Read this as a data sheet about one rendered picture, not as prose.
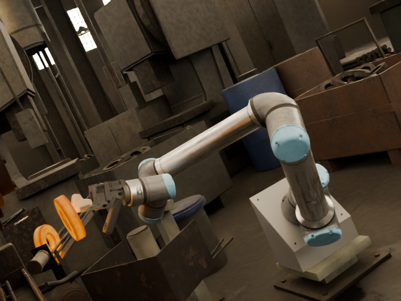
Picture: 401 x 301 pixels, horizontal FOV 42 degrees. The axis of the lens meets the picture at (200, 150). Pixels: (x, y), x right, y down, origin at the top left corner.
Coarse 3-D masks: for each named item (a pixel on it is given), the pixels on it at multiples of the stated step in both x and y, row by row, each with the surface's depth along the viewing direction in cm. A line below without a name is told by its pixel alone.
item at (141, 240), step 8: (136, 232) 250; (144, 232) 249; (128, 240) 251; (136, 240) 248; (144, 240) 249; (152, 240) 251; (136, 248) 249; (144, 248) 249; (152, 248) 250; (136, 256) 252; (144, 256) 249
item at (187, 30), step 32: (128, 0) 503; (160, 0) 491; (192, 0) 521; (128, 32) 519; (160, 32) 494; (192, 32) 511; (224, 32) 543; (128, 64) 539; (160, 64) 532; (192, 64) 543; (224, 64) 575; (128, 96) 564; (192, 96) 558; (160, 128) 534; (224, 160) 543
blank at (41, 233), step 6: (36, 228) 215; (42, 228) 214; (48, 228) 219; (36, 234) 211; (42, 234) 213; (48, 234) 217; (54, 234) 221; (36, 240) 210; (42, 240) 211; (48, 240) 220; (54, 240) 220; (36, 246) 210; (48, 246) 213; (54, 246) 219; (60, 246) 222; (60, 252) 220
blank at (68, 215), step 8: (56, 200) 163; (64, 200) 162; (56, 208) 170; (64, 208) 159; (72, 208) 160; (64, 216) 162; (72, 216) 159; (64, 224) 171; (72, 224) 159; (80, 224) 160; (72, 232) 164; (80, 232) 161
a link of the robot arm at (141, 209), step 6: (144, 204) 181; (138, 210) 189; (144, 210) 183; (150, 210) 182; (156, 210) 182; (162, 210) 184; (144, 216) 186; (150, 216) 184; (156, 216) 185; (150, 222) 188
